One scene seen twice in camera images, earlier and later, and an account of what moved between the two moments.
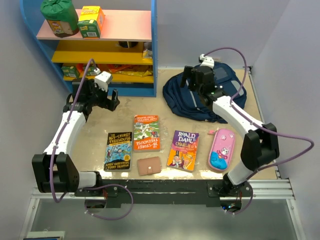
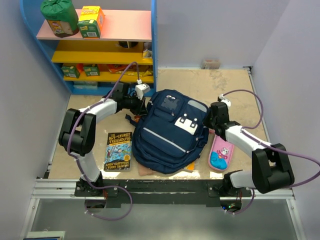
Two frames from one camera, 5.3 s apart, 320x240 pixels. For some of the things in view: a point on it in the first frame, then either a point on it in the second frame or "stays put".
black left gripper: (109, 104) to (141, 109)
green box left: (70, 71) stays put
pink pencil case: (221, 149) stays put
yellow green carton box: (90, 21) stays put
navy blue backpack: (190, 105) to (170, 130)
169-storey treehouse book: (118, 153) stays put
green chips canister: (62, 15) stays put
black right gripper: (188, 72) to (205, 120)
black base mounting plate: (163, 193) stays put
